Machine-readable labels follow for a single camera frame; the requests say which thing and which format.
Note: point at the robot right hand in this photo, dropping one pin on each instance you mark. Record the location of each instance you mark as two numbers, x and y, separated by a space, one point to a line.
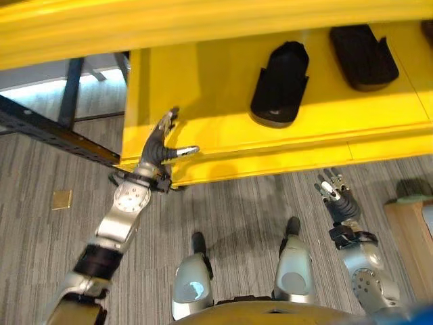
342 201

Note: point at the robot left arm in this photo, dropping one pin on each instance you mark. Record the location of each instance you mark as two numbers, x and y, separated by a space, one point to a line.
111 233

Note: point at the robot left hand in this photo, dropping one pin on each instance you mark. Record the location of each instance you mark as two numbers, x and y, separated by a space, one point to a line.
156 145

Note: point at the brass floor plate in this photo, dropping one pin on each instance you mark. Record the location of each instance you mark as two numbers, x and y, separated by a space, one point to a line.
62 199

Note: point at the robot leg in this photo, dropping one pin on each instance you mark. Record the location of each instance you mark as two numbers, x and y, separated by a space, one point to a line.
293 267
194 281

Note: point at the robot left leg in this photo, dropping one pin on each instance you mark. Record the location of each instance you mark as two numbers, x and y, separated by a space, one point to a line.
194 281

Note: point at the yellow metal shelf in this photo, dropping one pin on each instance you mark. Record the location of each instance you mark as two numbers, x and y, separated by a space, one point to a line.
236 84

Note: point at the wooden box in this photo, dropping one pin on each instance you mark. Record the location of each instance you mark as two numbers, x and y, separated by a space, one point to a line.
411 243

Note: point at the black sole-shaped part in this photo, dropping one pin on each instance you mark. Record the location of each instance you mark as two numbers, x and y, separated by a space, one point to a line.
364 57
280 86

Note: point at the dark table leg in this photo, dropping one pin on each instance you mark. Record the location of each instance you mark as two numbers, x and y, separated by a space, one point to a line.
71 91

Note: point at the black perforated shelf beam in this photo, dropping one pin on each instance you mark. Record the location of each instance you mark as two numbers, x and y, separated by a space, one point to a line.
50 132

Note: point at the robot right leg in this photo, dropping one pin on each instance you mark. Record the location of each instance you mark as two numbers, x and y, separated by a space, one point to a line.
293 267

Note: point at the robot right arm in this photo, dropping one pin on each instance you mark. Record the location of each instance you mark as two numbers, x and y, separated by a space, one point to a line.
365 271

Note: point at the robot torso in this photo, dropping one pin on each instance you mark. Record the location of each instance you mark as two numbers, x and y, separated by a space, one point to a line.
270 313

